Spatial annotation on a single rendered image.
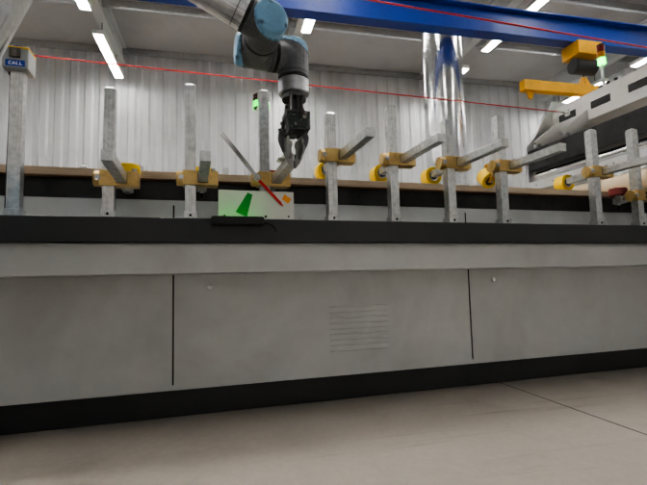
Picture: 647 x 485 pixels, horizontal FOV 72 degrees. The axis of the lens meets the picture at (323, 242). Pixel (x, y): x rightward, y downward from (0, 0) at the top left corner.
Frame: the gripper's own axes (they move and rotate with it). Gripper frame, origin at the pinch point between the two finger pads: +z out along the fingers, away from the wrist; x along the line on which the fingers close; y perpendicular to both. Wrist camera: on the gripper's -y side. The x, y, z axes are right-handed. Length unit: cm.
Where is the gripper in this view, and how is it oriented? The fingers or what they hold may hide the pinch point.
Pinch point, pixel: (293, 165)
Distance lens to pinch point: 132.3
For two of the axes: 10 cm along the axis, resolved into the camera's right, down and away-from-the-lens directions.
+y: 2.8, -1.2, -9.5
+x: 9.6, 0.1, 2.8
